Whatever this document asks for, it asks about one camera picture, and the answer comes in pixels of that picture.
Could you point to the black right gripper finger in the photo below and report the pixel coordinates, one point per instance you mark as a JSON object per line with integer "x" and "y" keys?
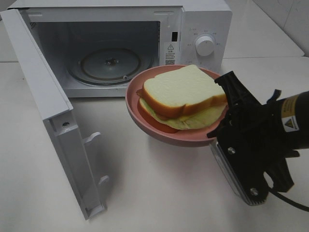
{"x": 236, "y": 93}
{"x": 222, "y": 125}

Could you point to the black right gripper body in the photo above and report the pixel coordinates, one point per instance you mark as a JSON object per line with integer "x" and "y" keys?
{"x": 276, "y": 119}

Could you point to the pink round plate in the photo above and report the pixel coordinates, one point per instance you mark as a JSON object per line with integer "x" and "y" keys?
{"x": 183, "y": 138}

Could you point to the white bread sandwich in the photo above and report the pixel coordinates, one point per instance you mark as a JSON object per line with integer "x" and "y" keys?
{"x": 182, "y": 99}

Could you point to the white microwave door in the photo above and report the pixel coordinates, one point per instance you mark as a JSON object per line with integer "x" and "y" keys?
{"x": 78, "y": 155}

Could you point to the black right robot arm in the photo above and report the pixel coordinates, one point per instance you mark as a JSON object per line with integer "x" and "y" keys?
{"x": 261, "y": 136}

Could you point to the upper white power knob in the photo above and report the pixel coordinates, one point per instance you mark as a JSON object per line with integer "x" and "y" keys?
{"x": 204, "y": 45}

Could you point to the white warning label sticker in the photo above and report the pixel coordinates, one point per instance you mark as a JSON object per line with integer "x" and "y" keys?
{"x": 170, "y": 53}

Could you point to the glass microwave turntable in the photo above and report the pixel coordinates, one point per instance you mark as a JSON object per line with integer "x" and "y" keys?
{"x": 110, "y": 62}

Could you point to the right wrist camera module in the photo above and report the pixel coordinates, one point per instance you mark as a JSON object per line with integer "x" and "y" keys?
{"x": 239, "y": 169}

